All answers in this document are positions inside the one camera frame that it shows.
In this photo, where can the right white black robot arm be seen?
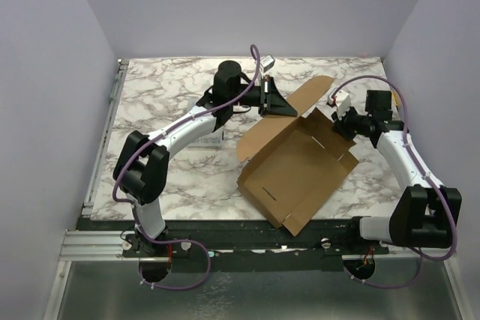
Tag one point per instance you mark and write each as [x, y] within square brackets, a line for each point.
[427, 212]

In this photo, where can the brown cardboard box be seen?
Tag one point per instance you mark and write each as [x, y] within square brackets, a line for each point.
[292, 165]

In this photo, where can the clear plastic screw organizer box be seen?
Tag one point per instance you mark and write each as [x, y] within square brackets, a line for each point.
[212, 140]

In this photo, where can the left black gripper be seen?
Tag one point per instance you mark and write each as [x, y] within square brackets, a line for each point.
[271, 100]

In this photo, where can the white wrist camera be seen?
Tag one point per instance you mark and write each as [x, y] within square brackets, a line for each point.
[340, 101]
[266, 63]

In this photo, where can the aluminium extrusion frame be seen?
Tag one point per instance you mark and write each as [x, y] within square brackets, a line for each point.
[57, 290]

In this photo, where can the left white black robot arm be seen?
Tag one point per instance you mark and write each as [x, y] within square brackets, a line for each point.
[142, 166]

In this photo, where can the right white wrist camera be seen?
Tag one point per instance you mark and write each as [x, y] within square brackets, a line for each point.
[340, 101]

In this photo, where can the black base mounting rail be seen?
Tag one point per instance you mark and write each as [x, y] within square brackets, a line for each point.
[253, 246]

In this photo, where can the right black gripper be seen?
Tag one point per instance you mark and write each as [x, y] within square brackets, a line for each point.
[343, 125]

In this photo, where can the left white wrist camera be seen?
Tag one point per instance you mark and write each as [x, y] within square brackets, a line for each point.
[266, 63]

